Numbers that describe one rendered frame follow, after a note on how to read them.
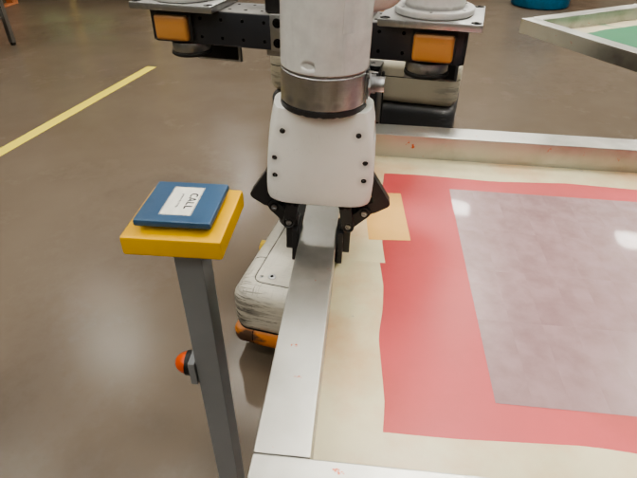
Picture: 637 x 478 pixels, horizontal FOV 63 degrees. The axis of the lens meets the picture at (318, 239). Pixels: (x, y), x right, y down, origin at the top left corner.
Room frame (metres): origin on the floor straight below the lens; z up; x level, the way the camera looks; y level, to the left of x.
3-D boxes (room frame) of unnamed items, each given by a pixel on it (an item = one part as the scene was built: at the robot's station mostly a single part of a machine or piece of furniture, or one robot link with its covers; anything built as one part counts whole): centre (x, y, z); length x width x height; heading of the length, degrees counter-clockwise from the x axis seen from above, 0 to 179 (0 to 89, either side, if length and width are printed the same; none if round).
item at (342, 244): (0.44, -0.04, 1.02); 0.03 x 0.03 x 0.07; 85
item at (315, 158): (0.44, 0.00, 1.11); 0.10 x 0.08 x 0.11; 85
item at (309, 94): (0.44, -0.01, 1.18); 0.09 x 0.07 x 0.03; 85
